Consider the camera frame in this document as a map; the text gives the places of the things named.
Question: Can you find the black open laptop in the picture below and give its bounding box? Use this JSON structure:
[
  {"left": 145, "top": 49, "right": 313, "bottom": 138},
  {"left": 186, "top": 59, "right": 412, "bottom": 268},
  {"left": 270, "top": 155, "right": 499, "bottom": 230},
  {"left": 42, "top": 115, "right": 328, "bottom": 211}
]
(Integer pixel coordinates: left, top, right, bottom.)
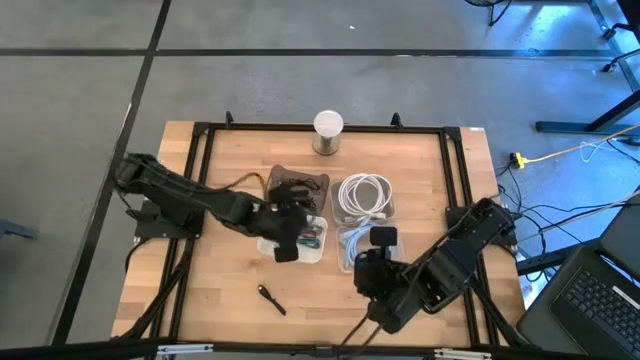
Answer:
[{"left": 516, "top": 244, "right": 640, "bottom": 360}]

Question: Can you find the clear plastic bin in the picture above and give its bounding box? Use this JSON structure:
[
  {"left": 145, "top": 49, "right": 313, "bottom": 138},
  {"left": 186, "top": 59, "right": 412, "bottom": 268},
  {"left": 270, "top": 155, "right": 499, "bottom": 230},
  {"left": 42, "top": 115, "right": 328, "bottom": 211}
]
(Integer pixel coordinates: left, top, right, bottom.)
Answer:
[{"left": 335, "top": 223, "right": 401, "bottom": 275}]

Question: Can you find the black office chair base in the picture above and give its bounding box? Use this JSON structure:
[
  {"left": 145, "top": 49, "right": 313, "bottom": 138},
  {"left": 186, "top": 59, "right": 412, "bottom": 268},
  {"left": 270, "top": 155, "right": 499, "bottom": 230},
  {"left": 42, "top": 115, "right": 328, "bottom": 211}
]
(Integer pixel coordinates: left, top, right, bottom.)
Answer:
[{"left": 601, "top": 0, "right": 640, "bottom": 75}]

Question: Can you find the brown translucent plastic bin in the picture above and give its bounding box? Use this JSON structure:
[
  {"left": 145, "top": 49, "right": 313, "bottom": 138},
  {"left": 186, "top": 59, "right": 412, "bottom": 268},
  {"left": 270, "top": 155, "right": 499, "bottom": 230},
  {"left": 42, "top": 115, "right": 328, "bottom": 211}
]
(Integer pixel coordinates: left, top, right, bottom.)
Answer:
[{"left": 264, "top": 164, "right": 331, "bottom": 216}]

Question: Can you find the white floor cable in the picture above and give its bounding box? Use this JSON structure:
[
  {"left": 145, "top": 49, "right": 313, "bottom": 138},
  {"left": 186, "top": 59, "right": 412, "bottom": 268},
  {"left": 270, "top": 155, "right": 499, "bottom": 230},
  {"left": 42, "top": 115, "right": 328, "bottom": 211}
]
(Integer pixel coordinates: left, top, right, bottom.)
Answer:
[{"left": 578, "top": 139, "right": 617, "bottom": 164}]

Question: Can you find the white plastic bin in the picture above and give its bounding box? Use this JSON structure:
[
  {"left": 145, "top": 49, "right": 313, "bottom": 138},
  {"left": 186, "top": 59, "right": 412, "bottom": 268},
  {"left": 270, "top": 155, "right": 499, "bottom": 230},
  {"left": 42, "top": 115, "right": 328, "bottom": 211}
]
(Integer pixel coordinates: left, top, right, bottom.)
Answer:
[{"left": 256, "top": 214, "right": 329, "bottom": 265}]

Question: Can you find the black desk leg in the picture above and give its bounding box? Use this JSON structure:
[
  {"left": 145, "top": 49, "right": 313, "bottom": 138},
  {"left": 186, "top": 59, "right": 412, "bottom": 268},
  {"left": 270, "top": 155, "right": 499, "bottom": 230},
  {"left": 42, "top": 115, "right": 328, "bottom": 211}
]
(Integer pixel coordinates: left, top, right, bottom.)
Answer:
[{"left": 535, "top": 89, "right": 640, "bottom": 135}]

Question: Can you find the yellow power cord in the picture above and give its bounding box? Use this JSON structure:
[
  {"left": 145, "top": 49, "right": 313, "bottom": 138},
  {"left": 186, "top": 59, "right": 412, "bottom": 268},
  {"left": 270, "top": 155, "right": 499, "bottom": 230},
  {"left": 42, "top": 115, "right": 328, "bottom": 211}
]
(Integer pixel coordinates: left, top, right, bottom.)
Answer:
[{"left": 527, "top": 124, "right": 640, "bottom": 164}]

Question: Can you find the thin left wrist cable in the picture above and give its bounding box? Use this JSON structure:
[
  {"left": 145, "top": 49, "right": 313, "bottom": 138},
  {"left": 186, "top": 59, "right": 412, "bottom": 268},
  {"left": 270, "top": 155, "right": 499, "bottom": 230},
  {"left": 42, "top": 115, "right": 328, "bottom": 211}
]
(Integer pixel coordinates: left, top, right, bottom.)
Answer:
[{"left": 214, "top": 172, "right": 267, "bottom": 194}]

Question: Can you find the black aluminium table frame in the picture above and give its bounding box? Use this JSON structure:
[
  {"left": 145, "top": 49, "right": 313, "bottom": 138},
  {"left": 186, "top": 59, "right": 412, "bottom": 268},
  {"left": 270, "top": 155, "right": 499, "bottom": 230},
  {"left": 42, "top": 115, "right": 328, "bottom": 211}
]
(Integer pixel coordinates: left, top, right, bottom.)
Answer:
[{"left": 0, "top": 110, "right": 551, "bottom": 360}]

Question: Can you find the black adapter plug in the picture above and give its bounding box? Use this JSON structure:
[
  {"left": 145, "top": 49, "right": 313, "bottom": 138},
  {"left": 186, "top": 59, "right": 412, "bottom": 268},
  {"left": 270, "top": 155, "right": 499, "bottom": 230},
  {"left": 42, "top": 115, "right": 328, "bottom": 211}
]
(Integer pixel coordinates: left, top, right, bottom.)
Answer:
[{"left": 256, "top": 284, "right": 288, "bottom": 317}]

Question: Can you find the dark closed laptop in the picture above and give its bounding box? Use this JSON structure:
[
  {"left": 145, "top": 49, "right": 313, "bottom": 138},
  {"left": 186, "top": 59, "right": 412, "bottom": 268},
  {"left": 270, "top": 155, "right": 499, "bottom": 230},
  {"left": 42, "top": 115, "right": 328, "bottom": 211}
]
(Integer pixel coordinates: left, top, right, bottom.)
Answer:
[{"left": 598, "top": 192, "right": 640, "bottom": 281}]

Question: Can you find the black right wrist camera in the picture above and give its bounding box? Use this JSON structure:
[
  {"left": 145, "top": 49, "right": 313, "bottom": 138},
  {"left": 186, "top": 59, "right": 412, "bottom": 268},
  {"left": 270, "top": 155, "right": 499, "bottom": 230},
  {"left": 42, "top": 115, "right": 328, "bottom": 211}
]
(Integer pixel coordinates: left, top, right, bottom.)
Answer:
[{"left": 369, "top": 225, "right": 399, "bottom": 250}]

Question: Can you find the grey translucent plastic bin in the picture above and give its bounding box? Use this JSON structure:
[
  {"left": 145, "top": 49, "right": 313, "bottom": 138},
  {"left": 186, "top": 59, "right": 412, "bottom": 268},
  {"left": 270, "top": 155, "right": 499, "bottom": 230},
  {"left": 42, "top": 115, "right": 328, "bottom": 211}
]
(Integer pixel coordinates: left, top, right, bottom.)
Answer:
[{"left": 329, "top": 178, "right": 396, "bottom": 226}]

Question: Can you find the grey furniture foot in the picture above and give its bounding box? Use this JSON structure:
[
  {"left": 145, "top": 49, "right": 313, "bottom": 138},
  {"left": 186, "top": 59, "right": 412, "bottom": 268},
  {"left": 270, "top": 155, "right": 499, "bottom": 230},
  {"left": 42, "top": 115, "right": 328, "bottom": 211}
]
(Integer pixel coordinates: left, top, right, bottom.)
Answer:
[{"left": 0, "top": 218, "right": 39, "bottom": 241}]

